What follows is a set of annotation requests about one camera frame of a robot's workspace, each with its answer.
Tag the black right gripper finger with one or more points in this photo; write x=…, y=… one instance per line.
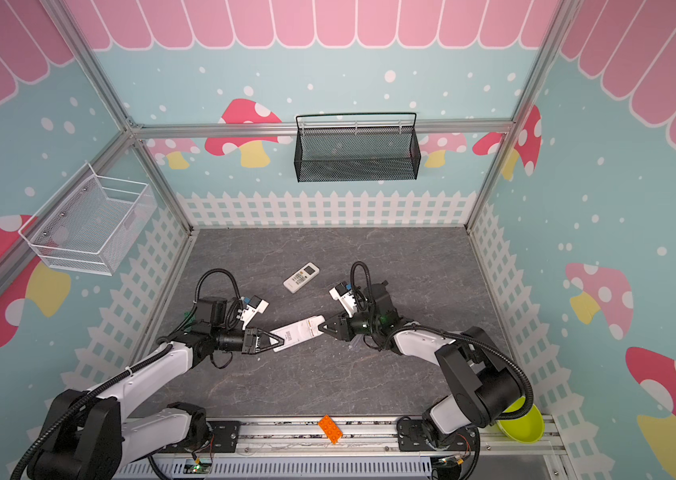
x=334, y=333
x=334, y=324

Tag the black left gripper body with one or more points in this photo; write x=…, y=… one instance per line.
x=246, y=348

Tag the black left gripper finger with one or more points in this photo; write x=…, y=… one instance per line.
x=270, y=338
x=270, y=347

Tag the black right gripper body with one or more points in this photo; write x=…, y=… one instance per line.
x=350, y=324

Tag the large white remote control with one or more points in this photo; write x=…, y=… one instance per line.
x=299, y=332

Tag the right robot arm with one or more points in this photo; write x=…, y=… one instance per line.
x=486, y=385

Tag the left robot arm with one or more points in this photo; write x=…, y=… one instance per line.
x=88, y=434

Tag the small white remote control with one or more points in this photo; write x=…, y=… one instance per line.
x=301, y=277

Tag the green plastic bowl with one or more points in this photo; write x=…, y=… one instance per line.
x=528, y=429

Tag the orange toy brick on rail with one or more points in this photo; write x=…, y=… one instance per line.
x=331, y=429

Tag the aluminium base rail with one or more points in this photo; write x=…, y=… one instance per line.
x=372, y=447

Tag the black wire mesh basket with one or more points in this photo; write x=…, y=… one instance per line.
x=367, y=146

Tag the white wire mesh basket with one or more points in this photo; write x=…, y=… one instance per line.
x=91, y=226

